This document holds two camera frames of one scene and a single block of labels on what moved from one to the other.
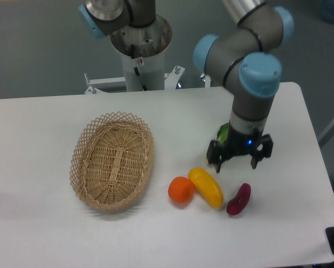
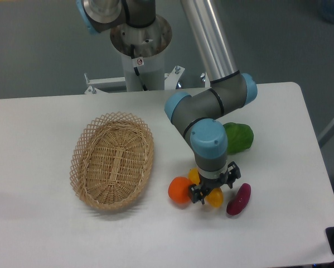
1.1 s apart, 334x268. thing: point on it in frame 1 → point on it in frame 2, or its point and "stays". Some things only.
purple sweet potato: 237,204 stays
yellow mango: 206,186 stays
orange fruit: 181,190 stays
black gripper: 238,144 → 196,193
